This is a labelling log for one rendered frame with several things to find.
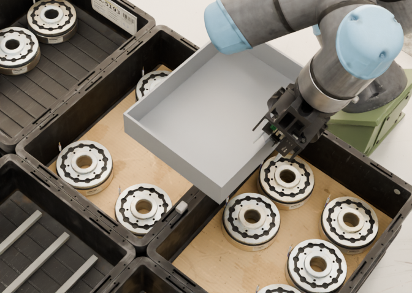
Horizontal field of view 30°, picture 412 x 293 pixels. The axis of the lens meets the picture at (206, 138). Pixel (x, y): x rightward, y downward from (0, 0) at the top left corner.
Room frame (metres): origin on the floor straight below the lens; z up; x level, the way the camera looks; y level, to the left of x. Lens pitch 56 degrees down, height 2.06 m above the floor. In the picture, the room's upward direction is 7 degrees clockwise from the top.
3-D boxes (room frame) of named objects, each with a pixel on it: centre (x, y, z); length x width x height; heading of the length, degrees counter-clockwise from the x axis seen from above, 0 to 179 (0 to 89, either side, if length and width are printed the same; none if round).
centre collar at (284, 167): (0.75, -0.16, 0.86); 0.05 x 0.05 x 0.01
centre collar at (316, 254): (0.58, -0.22, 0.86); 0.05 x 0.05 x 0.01
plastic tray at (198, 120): (0.74, -0.03, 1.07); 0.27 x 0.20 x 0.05; 145
